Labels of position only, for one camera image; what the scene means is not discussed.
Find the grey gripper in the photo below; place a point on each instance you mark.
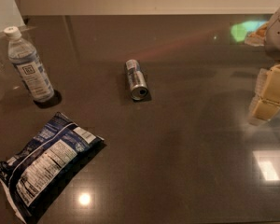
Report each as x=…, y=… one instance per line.
x=278, y=36

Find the silver blue redbull can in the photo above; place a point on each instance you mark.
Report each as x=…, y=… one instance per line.
x=136, y=80

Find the clear plastic water bottle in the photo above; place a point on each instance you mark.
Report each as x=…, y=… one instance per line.
x=24, y=57

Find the blue chip bag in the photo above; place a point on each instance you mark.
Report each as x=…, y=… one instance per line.
x=29, y=175

